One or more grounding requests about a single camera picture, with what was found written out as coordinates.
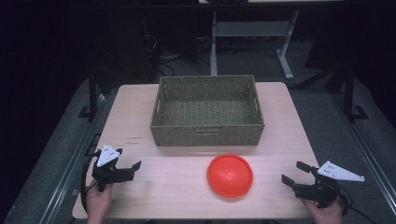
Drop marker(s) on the green woven basket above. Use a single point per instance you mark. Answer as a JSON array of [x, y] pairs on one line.
[[207, 135]]

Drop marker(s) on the person's right hand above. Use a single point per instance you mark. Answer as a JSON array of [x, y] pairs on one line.
[[325, 214]]

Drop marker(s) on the orange plastic bowl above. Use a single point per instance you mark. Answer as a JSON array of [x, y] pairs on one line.
[[229, 175]]

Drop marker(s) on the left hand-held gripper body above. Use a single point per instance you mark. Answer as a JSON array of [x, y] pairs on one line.
[[109, 174]]

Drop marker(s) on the person's left hand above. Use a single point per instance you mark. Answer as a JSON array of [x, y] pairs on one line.
[[99, 202]]

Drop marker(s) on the white metal desk frame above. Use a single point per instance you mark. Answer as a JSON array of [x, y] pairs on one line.
[[250, 29]]

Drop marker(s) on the black metal stand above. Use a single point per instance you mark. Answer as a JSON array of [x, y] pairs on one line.
[[349, 96], [92, 93]]

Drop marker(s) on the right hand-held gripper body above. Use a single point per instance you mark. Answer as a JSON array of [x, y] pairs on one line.
[[320, 189]]

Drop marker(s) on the metal floor rail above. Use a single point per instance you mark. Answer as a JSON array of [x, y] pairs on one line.
[[364, 149], [73, 161]]

